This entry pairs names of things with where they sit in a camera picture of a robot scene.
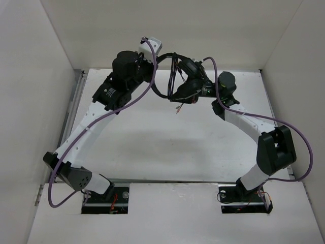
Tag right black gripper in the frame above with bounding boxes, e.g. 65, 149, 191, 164
170, 75, 221, 104

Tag black headphones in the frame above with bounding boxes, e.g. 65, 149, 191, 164
151, 52, 212, 104

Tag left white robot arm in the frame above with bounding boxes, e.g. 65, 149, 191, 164
43, 50, 157, 208

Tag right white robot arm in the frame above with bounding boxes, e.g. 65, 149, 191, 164
170, 72, 297, 200

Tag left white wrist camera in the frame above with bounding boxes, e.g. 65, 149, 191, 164
138, 37, 163, 63

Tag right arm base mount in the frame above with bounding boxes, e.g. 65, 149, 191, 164
217, 184, 273, 214

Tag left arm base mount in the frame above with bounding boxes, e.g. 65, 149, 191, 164
81, 182, 130, 215

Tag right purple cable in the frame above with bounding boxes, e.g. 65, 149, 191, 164
202, 56, 314, 199

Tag purple cable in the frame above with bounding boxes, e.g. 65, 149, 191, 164
48, 37, 157, 209
202, 56, 314, 199

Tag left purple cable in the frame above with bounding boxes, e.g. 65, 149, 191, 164
48, 37, 157, 209

